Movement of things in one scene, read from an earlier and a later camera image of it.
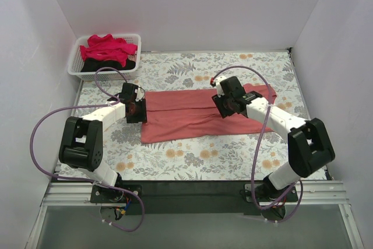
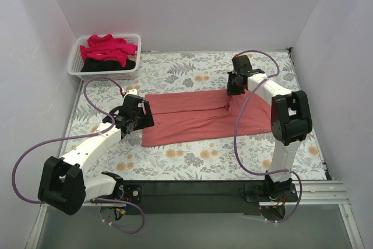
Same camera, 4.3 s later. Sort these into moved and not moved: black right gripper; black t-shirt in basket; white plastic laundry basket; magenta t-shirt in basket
Moved: black right gripper
Not moved: white plastic laundry basket; magenta t-shirt in basket; black t-shirt in basket
